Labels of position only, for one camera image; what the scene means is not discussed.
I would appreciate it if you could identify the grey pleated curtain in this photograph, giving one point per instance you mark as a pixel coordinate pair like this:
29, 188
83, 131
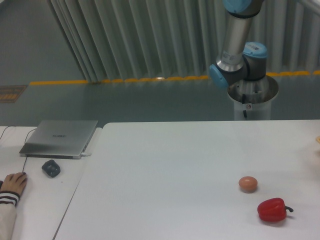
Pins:
136, 39

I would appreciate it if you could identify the wicker basket edge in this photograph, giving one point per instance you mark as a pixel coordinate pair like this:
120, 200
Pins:
318, 138

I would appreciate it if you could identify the red bell pepper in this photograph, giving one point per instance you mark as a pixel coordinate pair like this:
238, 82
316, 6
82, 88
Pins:
273, 210

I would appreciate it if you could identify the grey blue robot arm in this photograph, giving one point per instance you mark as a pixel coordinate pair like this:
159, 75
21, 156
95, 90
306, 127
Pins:
238, 59

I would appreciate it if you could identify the brown egg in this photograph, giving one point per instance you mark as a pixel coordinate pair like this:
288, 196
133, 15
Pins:
248, 184

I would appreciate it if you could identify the small black gadget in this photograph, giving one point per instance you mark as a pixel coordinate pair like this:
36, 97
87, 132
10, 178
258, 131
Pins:
51, 168

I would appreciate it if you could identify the white usb plug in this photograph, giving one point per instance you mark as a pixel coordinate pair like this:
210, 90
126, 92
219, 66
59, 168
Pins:
86, 154

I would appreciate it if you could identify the silver closed laptop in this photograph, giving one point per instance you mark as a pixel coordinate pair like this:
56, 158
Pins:
59, 139

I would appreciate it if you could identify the white striped sleeve forearm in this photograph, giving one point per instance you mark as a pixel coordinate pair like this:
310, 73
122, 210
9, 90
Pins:
8, 213

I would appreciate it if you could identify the person's hand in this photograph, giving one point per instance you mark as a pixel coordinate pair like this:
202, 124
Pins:
14, 183

